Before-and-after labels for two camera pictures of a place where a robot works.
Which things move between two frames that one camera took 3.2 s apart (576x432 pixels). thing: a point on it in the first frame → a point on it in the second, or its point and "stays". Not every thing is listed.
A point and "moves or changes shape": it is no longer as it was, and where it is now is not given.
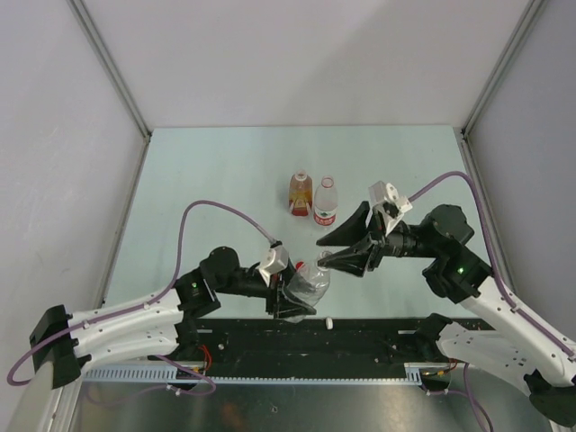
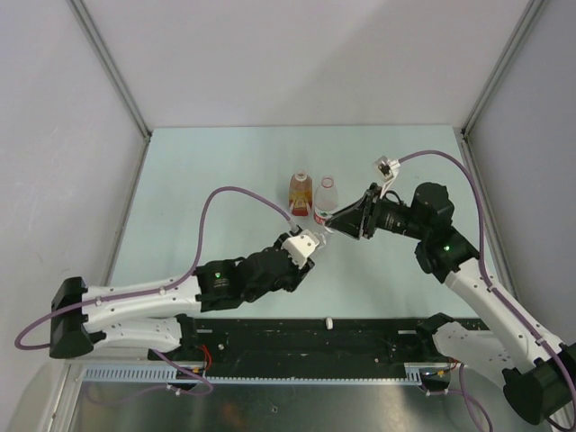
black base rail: [302, 346] stays
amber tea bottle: [301, 193] stays
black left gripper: [277, 302] → [297, 275]
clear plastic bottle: [310, 283] moves or changes shape
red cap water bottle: [325, 208] stays
